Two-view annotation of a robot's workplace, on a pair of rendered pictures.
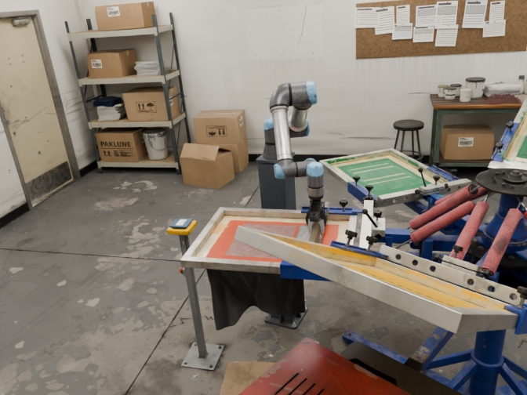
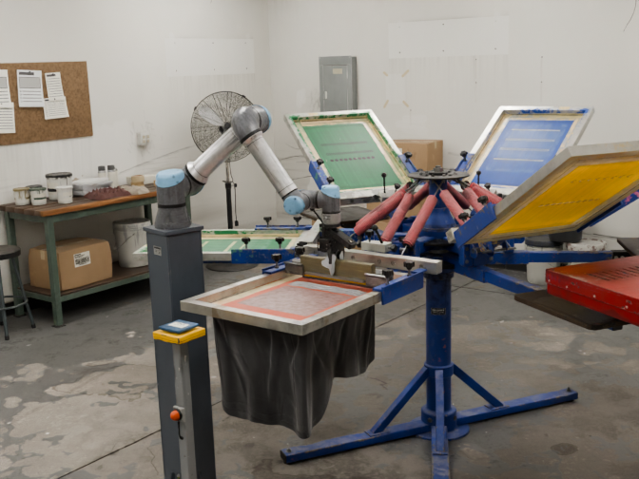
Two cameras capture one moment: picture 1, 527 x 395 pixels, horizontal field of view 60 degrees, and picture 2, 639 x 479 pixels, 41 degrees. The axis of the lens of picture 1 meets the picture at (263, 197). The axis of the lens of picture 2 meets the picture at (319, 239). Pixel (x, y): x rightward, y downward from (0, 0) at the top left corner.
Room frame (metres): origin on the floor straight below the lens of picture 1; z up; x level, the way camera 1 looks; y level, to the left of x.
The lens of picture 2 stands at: (0.82, 2.90, 1.84)
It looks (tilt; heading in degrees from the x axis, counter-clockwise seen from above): 12 degrees down; 292
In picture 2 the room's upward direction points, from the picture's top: 2 degrees counter-clockwise
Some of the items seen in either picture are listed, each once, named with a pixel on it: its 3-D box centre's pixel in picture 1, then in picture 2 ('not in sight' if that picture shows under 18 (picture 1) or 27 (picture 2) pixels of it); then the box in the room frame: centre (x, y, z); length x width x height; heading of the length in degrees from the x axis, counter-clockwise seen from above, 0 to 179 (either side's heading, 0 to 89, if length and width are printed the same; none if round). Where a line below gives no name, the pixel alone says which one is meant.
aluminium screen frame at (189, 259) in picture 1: (274, 237); (305, 292); (2.05, -0.04, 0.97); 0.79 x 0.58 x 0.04; 74
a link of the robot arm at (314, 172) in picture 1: (314, 175); (330, 199); (2.02, -0.25, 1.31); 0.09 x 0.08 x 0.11; 2
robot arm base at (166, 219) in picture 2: (274, 147); (172, 214); (2.66, -0.09, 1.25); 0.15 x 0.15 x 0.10
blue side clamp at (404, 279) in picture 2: (314, 270); (398, 286); (1.72, -0.20, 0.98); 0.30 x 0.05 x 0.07; 74
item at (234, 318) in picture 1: (258, 298); (341, 362); (1.87, 0.07, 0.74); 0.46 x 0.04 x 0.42; 74
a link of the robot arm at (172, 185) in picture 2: (274, 128); (171, 186); (2.66, -0.10, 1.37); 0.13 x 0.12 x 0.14; 92
